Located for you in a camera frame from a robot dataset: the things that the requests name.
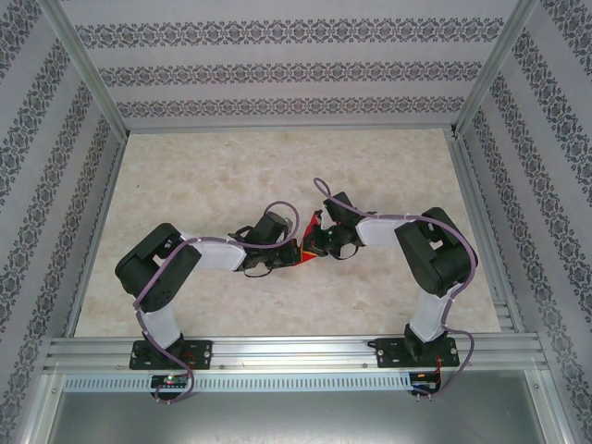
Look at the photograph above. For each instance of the red square paper sheet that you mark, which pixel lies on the red square paper sheet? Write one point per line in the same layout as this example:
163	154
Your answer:
305	256

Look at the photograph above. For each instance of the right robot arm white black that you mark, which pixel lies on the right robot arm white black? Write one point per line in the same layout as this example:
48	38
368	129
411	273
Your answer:
439	263

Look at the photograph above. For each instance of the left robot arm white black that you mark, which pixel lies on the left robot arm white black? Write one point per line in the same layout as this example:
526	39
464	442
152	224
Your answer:
148	273

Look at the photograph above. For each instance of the grey sheet metal tray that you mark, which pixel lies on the grey sheet metal tray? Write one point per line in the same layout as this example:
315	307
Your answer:
296	416

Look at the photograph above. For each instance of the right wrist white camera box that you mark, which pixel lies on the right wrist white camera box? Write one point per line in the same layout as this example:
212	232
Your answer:
326	212

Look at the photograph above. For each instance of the aluminium mounting rail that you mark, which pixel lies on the aluminium mounting rail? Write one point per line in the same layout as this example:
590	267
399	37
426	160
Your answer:
296	351

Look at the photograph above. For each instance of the aluminium frame cross beam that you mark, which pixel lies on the aluminium frame cross beam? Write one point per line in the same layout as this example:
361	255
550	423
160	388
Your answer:
287	128

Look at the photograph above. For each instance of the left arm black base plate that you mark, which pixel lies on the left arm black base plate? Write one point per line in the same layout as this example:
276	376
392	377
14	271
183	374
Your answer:
203	353

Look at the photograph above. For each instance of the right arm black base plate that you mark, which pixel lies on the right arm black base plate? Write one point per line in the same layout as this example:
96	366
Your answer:
388	353

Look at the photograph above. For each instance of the aluminium table side rail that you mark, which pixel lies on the aluminium table side rail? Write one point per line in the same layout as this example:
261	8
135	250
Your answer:
97	231
485	231

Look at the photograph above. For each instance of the aluminium frame post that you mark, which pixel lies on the aluminium frame post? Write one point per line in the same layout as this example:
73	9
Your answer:
495	65
83	65

